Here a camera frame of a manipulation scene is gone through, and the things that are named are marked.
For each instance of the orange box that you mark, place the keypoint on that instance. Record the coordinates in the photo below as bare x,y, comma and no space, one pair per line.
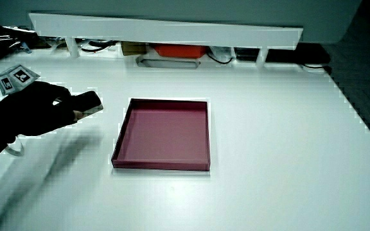
180,51

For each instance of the olive box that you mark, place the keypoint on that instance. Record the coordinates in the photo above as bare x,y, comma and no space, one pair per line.
133,48

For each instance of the maroon shallow tray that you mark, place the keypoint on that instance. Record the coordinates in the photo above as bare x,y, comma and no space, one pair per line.
167,134

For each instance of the white desk shelf riser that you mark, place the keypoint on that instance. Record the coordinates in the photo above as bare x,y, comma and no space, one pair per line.
159,30

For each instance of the flat black device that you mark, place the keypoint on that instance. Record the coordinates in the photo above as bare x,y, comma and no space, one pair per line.
300,53

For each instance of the black eraser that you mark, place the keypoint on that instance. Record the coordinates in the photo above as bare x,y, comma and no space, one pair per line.
87,100

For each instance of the clear plastic bag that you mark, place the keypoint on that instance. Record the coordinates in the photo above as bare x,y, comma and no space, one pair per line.
222,52

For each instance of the small black box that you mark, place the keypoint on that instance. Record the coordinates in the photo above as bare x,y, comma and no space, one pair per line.
247,54

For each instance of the person's right hand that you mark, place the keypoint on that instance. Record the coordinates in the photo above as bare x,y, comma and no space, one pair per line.
34,109

